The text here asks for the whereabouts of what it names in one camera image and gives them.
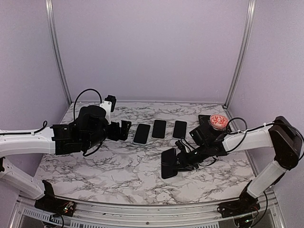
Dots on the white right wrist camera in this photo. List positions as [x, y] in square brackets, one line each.
[182, 147]

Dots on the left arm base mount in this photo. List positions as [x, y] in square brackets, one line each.
[50, 203]

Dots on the left aluminium frame post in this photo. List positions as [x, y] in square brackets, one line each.
[56, 49]

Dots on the red white patterned bowl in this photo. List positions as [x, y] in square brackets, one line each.
[218, 122]

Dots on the aluminium frame post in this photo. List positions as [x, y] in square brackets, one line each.
[56, 49]
[242, 52]

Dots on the black patterned square plate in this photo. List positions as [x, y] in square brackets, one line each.
[205, 120]

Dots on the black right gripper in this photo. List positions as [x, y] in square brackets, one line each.
[185, 164]

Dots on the right aluminium frame post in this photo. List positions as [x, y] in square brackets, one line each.
[242, 52]

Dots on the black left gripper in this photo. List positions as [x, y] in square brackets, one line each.
[115, 136]

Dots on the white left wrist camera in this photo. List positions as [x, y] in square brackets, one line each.
[108, 104]

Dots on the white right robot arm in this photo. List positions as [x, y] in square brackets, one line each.
[279, 136]

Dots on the aluminium front rail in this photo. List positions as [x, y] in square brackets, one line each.
[105, 215]

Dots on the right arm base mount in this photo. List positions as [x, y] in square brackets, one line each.
[245, 204]

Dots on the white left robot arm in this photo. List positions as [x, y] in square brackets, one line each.
[31, 142]

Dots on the black smartphone teal edge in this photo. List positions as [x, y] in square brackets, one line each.
[158, 128]

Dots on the black phone case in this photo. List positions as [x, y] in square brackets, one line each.
[169, 164]

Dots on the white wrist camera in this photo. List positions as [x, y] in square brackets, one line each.
[182, 147]
[108, 104]

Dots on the black smartphone mint edge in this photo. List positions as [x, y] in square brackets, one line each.
[141, 133]

